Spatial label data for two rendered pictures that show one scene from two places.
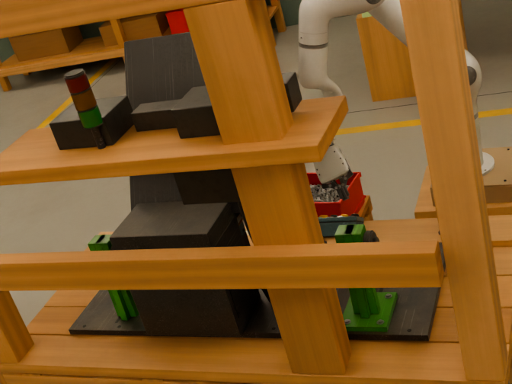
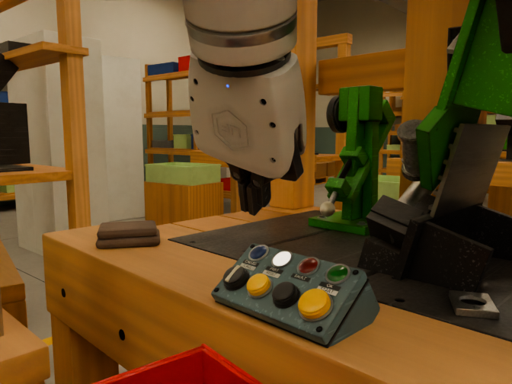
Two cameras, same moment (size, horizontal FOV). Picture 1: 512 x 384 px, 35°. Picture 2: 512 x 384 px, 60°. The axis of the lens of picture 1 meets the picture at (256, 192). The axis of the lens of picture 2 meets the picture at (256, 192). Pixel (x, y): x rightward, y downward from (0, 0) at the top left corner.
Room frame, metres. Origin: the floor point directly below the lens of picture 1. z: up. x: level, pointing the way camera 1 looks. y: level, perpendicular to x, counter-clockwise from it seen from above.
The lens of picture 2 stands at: (2.65, -0.12, 1.08)
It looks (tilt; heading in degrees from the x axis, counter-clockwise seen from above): 8 degrees down; 198
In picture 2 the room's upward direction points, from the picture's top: straight up
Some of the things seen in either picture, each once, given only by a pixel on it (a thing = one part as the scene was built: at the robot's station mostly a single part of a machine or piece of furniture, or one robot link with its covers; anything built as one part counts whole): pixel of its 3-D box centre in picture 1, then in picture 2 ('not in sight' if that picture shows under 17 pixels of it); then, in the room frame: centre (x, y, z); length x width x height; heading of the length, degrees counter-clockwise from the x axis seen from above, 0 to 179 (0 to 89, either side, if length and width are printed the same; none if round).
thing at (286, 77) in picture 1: (264, 94); not in sight; (1.71, -0.08, 1.59); 0.15 x 0.07 x 0.07; 63
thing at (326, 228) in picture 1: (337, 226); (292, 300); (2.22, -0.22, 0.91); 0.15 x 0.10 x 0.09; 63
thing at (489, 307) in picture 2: not in sight; (472, 303); (2.15, -0.04, 0.90); 0.06 x 0.04 x 0.01; 2
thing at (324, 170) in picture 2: not in sight; (311, 171); (-7.20, -2.07, 0.22); 1.20 x 0.81 x 0.44; 161
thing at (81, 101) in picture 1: (84, 99); not in sight; (1.82, 0.32, 1.67); 0.05 x 0.05 x 0.05
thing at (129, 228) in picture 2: not in sight; (129, 233); (2.02, -0.55, 0.91); 0.10 x 0.08 x 0.03; 122
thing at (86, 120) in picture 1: (90, 116); not in sight; (1.82, 0.32, 1.62); 0.05 x 0.05 x 0.05
